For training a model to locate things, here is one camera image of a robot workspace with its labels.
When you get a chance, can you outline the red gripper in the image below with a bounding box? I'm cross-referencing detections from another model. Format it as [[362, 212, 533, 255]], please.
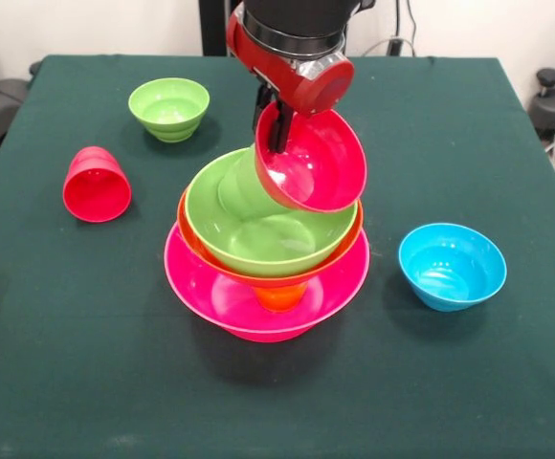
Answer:
[[225, 7, 356, 155]]

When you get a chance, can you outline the small red bowl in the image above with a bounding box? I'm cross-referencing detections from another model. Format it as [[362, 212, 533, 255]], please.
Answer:
[[254, 100, 368, 214]]

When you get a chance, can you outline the green cup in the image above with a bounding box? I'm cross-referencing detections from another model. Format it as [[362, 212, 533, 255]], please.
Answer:
[[217, 142, 298, 222]]

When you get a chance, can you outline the large green bowl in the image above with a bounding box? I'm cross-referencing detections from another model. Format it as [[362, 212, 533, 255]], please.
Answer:
[[184, 146, 359, 279]]

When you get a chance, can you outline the large orange bowl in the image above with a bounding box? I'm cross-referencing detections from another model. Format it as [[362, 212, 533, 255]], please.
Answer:
[[176, 188, 365, 291]]

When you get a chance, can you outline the orange cup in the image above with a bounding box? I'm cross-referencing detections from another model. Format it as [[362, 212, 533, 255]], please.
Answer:
[[252, 284, 307, 314]]

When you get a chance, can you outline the large pink bowl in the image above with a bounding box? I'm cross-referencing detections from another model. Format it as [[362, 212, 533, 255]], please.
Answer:
[[164, 222, 372, 343]]

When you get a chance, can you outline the red cup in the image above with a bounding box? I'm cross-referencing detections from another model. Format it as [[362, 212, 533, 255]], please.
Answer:
[[62, 145, 133, 224]]

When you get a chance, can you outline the small green bowl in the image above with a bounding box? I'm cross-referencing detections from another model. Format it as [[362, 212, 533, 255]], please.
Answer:
[[127, 76, 211, 143]]

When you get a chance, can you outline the small blue bowl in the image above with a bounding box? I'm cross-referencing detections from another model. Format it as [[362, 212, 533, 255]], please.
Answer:
[[398, 223, 508, 313]]

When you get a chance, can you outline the black office chair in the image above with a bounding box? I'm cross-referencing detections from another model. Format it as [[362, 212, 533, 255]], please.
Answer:
[[0, 33, 44, 154]]

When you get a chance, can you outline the dark green tablecloth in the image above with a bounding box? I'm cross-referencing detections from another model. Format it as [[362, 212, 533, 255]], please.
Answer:
[[0, 54, 555, 459]]

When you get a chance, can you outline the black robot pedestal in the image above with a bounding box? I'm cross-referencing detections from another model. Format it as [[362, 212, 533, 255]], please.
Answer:
[[199, 0, 350, 57]]

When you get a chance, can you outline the black wall cable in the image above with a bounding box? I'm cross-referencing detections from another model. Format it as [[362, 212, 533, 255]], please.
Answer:
[[404, 0, 420, 42]]

